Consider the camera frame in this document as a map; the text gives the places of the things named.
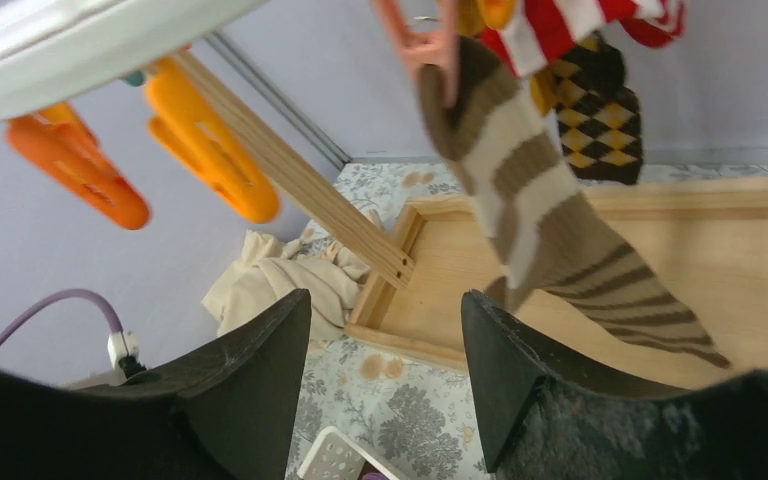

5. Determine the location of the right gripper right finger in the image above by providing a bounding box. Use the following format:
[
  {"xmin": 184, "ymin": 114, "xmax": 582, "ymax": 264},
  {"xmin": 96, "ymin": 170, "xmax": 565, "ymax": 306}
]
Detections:
[{"xmin": 461, "ymin": 290, "xmax": 768, "ymax": 479}]

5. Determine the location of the brown tan striped sock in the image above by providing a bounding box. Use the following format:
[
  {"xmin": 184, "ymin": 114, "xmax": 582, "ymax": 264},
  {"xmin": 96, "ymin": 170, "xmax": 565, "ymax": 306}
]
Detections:
[{"xmin": 416, "ymin": 38, "xmax": 730, "ymax": 369}]

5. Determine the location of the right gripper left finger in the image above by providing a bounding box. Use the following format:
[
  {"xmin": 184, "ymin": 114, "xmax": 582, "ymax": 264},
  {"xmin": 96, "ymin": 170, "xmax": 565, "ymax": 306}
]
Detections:
[{"xmin": 0, "ymin": 289, "xmax": 311, "ymax": 479}]

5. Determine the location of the orange plastic clip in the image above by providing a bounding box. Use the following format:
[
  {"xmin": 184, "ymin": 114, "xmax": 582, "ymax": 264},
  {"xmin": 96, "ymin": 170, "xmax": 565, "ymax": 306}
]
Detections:
[
  {"xmin": 5, "ymin": 102, "xmax": 151, "ymax": 230},
  {"xmin": 144, "ymin": 57, "xmax": 281, "ymax": 224}
]

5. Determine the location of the mustard yellow sock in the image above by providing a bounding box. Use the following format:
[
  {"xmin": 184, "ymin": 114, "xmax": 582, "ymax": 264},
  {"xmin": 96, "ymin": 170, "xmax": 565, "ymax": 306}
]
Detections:
[{"xmin": 456, "ymin": 0, "xmax": 520, "ymax": 37}]

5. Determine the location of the pink plastic clip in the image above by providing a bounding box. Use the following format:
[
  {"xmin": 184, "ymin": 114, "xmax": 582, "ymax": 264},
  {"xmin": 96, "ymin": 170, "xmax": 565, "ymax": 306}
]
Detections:
[{"xmin": 372, "ymin": 0, "xmax": 460, "ymax": 107}]

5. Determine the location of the white round clip hanger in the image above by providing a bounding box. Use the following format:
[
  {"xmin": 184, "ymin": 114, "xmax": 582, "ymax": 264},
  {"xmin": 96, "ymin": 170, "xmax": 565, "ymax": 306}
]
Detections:
[{"xmin": 0, "ymin": 0, "xmax": 261, "ymax": 121}]

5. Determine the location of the wooden hanging rack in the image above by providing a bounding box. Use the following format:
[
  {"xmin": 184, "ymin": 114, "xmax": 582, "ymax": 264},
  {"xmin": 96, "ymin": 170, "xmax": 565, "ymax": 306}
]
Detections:
[{"xmin": 177, "ymin": 38, "xmax": 768, "ymax": 386}]

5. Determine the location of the red white striped sock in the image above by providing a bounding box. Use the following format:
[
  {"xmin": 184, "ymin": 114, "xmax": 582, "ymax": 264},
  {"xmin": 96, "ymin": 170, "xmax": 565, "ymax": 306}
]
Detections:
[{"xmin": 480, "ymin": 0, "xmax": 687, "ymax": 78}]

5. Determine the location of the beige crumpled cloth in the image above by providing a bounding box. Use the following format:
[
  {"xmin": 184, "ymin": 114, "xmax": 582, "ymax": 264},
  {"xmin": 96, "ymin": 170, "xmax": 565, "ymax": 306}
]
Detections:
[{"xmin": 202, "ymin": 230, "xmax": 370, "ymax": 347}]

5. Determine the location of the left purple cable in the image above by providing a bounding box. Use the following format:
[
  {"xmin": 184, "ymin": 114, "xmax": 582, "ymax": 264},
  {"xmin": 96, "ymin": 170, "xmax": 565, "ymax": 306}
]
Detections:
[{"xmin": 0, "ymin": 288, "xmax": 147, "ymax": 379}]

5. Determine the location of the floral table mat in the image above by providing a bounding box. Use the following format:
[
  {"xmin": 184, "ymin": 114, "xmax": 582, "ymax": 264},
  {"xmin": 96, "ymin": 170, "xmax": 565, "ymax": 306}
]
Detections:
[{"xmin": 288, "ymin": 164, "xmax": 768, "ymax": 479}]

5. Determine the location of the brown yellow argyle sock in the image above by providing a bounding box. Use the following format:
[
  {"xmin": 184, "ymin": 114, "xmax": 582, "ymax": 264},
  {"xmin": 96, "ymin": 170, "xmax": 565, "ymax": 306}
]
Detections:
[{"xmin": 549, "ymin": 32, "xmax": 644, "ymax": 185}]

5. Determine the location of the white plastic basket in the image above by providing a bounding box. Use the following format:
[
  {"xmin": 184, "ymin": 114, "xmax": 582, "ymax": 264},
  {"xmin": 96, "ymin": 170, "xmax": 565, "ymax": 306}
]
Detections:
[{"xmin": 297, "ymin": 426, "xmax": 410, "ymax": 480}]

